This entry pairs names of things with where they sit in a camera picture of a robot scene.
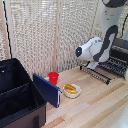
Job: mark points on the red plastic cup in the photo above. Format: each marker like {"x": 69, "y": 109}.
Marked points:
{"x": 53, "y": 78}

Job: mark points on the white black Franka robot arm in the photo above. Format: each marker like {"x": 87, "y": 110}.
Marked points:
{"x": 100, "y": 48}

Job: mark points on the black silver toaster oven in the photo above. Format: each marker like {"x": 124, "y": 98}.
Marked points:
{"x": 121, "y": 45}

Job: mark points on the yellow food pieces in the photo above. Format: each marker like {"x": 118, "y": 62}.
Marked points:
{"x": 71, "y": 88}

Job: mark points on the white bowl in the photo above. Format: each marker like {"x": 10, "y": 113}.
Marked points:
{"x": 67, "y": 94}

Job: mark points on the blue binder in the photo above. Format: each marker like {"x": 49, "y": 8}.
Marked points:
{"x": 46, "y": 90}

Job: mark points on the beige woven folding screen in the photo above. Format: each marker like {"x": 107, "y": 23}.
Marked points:
{"x": 30, "y": 33}

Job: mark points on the black fabric storage bag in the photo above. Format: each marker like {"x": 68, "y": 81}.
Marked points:
{"x": 16, "y": 100}

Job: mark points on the thin black pole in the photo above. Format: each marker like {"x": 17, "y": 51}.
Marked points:
{"x": 6, "y": 30}

